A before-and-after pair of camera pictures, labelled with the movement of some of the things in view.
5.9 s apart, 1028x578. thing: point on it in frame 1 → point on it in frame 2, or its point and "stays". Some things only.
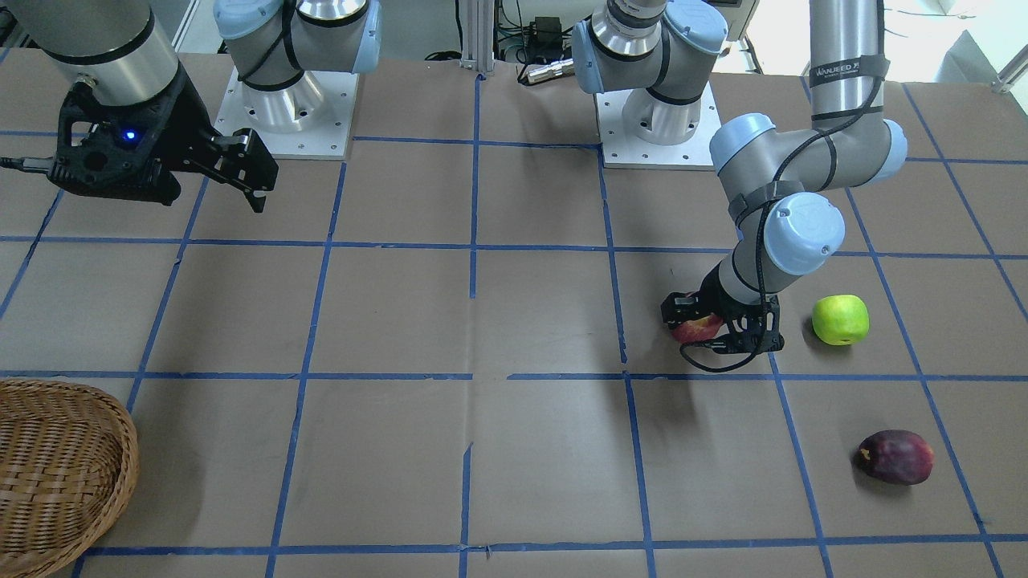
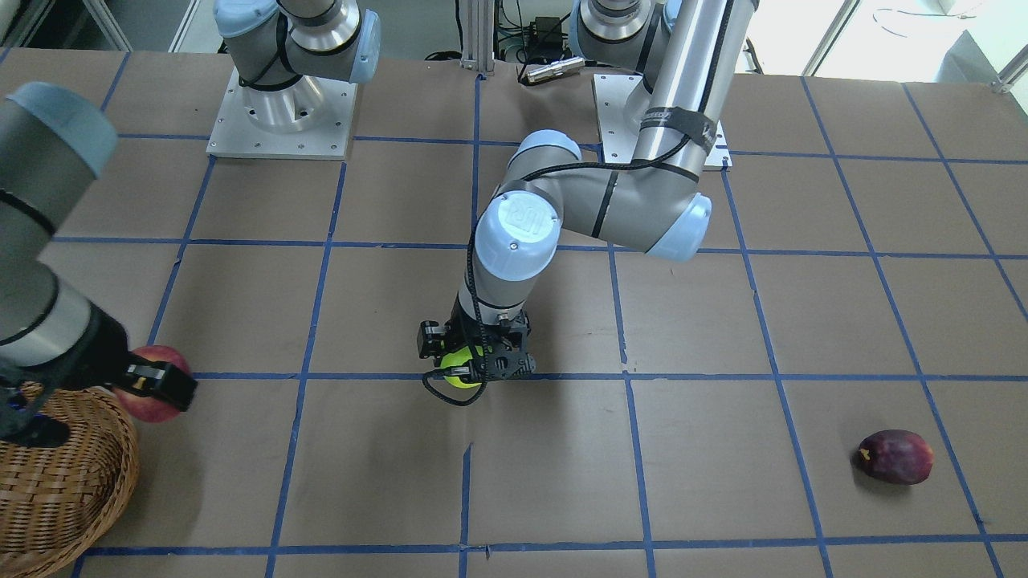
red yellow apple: x=696 y=330 → x=148 y=408
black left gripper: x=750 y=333 → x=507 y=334
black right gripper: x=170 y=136 → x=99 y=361
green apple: x=841 y=319 → x=458 y=358
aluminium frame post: x=478 y=34 stays
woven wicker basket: x=69 y=458 stays
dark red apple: x=895 y=457 stays
